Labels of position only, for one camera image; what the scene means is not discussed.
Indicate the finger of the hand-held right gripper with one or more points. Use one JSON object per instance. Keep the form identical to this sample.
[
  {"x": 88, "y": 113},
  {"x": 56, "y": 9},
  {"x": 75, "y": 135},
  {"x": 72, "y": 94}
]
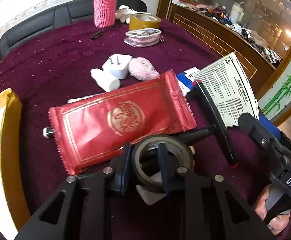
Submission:
[
  {"x": 249, "y": 125},
  {"x": 270, "y": 128}
]

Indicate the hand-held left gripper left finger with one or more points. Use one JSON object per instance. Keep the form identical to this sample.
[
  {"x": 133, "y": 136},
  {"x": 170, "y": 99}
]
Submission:
[{"x": 124, "y": 172}]

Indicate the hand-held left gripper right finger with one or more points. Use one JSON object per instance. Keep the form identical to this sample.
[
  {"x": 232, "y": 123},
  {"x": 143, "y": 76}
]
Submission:
[{"x": 165, "y": 166}]

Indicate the black tape roll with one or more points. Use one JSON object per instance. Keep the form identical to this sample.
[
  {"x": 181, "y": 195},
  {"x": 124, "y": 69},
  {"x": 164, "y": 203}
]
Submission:
[{"x": 145, "y": 178}]

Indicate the beige medicine box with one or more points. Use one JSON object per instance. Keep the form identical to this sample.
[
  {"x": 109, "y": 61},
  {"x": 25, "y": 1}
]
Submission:
[{"x": 225, "y": 90}]

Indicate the black rod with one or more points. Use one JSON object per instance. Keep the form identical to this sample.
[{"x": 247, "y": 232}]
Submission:
[{"x": 200, "y": 133}]

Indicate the red foil packet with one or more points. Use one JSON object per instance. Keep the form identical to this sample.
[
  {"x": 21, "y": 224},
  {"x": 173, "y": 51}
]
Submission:
[{"x": 98, "y": 130}]

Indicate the blue white medicine box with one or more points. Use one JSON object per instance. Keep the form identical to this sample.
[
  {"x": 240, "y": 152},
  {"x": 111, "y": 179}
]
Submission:
[{"x": 185, "y": 81}]

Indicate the black stick white print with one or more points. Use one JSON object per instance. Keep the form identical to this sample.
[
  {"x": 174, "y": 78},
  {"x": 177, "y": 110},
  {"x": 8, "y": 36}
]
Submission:
[{"x": 48, "y": 132}]

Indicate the small white bottle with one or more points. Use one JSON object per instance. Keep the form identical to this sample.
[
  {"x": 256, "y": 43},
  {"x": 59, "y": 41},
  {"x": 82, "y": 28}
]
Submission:
[{"x": 106, "y": 81}]

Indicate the pink fluffy ball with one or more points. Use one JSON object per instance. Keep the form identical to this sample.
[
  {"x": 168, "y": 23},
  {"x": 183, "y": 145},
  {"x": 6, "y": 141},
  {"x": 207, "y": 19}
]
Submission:
[{"x": 143, "y": 67}]

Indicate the white charger plug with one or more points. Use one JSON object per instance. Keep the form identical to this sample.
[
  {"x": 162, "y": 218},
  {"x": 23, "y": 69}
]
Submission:
[{"x": 119, "y": 68}]

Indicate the gold cardboard tray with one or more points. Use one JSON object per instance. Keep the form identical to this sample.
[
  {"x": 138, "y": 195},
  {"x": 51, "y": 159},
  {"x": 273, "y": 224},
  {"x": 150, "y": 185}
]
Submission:
[{"x": 10, "y": 142}]

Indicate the person's right hand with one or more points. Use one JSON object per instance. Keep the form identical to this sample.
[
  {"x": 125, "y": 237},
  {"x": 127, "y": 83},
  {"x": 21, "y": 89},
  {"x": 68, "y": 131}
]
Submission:
[{"x": 260, "y": 205}]

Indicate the white plastic piece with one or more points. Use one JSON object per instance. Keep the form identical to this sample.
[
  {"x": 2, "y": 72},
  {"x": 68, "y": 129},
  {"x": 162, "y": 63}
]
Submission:
[{"x": 148, "y": 196}]

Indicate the wooden cabinet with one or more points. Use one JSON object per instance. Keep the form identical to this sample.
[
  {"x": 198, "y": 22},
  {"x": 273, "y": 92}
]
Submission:
[{"x": 210, "y": 35}]

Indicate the white cup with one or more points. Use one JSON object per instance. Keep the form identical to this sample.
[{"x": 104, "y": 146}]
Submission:
[{"x": 236, "y": 12}]

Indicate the burgundy tablecloth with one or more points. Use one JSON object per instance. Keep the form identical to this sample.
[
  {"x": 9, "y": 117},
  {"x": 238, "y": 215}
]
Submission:
[{"x": 60, "y": 62}]

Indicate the black pen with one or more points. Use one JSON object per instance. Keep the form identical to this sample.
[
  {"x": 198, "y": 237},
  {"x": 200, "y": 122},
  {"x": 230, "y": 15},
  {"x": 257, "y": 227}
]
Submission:
[{"x": 97, "y": 34}]

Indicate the yellow tape roll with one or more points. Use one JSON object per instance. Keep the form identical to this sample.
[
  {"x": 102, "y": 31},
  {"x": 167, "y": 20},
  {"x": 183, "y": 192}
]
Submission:
[{"x": 135, "y": 25}]

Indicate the white plush toy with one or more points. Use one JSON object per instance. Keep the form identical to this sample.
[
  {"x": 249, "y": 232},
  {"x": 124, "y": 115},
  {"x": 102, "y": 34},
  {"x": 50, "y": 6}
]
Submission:
[{"x": 125, "y": 12}]

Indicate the pink knitted bottle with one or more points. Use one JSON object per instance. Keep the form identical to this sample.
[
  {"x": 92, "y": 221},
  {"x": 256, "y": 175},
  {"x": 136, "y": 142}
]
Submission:
[{"x": 105, "y": 7}]

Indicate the black leather sofa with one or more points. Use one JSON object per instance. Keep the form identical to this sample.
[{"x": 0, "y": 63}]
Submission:
[{"x": 35, "y": 27}]

